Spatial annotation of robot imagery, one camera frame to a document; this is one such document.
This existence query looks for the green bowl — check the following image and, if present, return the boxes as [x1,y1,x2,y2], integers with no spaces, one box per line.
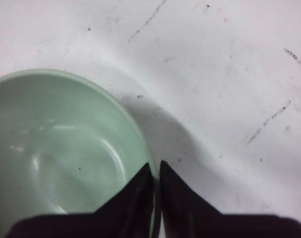
[0,69,159,238]

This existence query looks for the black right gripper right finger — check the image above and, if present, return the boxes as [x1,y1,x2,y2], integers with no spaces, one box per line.
[160,161,301,238]

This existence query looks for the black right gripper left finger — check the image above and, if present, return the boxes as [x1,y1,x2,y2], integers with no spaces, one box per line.
[6,163,154,238]

